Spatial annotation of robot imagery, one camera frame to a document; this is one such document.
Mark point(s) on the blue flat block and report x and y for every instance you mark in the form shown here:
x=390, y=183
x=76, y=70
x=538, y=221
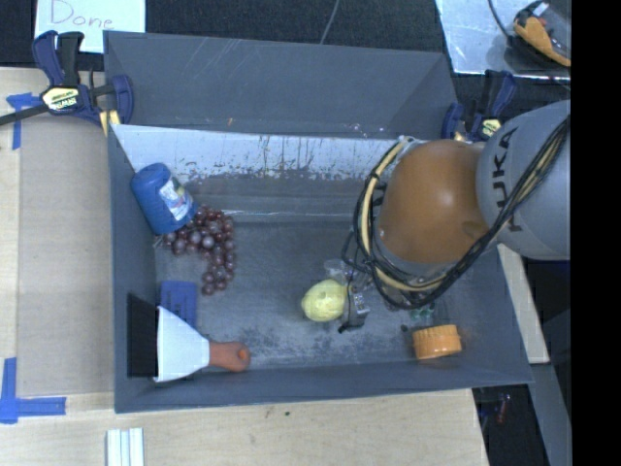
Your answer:
x=178, y=299

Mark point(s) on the toy arm with white sleeve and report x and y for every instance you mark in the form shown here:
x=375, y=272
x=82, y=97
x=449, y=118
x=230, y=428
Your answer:
x=179, y=345

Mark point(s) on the purple toy grape bunch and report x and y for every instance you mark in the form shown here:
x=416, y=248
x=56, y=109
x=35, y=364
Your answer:
x=213, y=241

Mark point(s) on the yellow toy lemon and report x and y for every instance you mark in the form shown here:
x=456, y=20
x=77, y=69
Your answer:
x=324, y=301

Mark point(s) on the grey metal bin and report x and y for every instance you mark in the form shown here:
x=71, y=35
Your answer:
x=271, y=270

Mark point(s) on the blue canister with label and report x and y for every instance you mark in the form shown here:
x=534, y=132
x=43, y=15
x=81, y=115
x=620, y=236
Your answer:
x=157, y=202

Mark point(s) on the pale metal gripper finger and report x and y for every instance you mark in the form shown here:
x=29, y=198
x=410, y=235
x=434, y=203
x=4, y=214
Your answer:
x=359, y=307
x=337, y=268

